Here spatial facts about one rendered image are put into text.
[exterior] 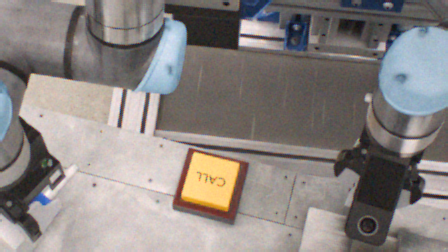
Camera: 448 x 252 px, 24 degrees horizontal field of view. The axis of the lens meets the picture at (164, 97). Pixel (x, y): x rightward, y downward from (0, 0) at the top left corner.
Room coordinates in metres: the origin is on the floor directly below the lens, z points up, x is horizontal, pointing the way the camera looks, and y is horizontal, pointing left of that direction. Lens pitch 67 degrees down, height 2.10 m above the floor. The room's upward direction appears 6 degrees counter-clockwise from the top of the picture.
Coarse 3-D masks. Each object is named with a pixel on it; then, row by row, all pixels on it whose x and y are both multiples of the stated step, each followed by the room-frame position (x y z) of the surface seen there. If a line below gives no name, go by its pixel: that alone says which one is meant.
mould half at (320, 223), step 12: (312, 216) 0.35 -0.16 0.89; (324, 216) 0.35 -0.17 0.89; (336, 216) 0.35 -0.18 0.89; (312, 228) 0.34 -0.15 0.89; (324, 228) 0.33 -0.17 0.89; (336, 228) 0.33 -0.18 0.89; (312, 240) 0.32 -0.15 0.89; (324, 240) 0.32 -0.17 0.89; (336, 240) 0.32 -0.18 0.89; (348, 240) 0.32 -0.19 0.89; (408, 240) 0.31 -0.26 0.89; (420, 240) 0.31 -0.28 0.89; (432, 240) 0.31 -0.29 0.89
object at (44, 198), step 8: (72, 168) 0.46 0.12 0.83; (72, 176) 0.45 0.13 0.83; (64, 184) 0.44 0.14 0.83; (40, 192) 0.43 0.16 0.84; (48, 192) 0.43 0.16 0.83; (56, 192) 0.43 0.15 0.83; (32, 200) 0.42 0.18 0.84; (40, 200) 0.42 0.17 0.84; (48, 200) 0.42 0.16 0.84; (0, 216) 0.40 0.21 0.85; (0, 224) 0.39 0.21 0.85; (8, 224) 0.39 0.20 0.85; (0, 232) 0.38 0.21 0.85; (8, 232) 0.38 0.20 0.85; (16, 232) 0.38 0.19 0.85; (0, 240) 0.38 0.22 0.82; (8, 240) 0.37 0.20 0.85; (16, 240) 0.37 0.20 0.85; (24, 240) 0.37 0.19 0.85; (8, 248) 0.37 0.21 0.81; (16, 248) 0.36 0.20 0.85; (24, 248) 0.37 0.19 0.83; (32, 248) 0.37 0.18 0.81
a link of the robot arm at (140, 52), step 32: (96, 0) 0.47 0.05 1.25; (128, 0) 0.46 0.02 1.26; (160, 0) 0.47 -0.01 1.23; (96, 32) 0.46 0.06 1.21; (128, 32) 0.45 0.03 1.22; (160, 32) 0.46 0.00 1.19; (64, 64) 0.45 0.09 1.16; (96, 64) 0.44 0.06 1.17; (128, 64) 0.44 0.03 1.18; (160, 64) 0.43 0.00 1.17
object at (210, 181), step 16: (192, 160) 0.45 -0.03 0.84; (208, 160) 0.45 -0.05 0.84; (224, 160) 0.45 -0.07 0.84; (192, 176) 0.43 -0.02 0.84; (208, 176) 0.43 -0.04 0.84; (224, 176) 0.43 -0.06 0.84; (192, 192) 0.41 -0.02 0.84; (208, 192) 0.41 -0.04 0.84; (224, 192) 0.41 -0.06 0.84; (224, 208) 0.39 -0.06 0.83
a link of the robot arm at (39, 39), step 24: (0, 0) 0.52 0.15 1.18; (24, 0) 0.52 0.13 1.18; (48, 0) 0.52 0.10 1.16; (0, 24) 0.49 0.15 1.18; (24, 24) 0.49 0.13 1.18; (48, 24) 0.48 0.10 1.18; (0, 48) 0.47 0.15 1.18; (24, 48) 0.47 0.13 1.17; (48, 48) 0.46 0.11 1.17; (24, 72) 0.45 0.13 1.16; (48, 72) 0.45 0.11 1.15
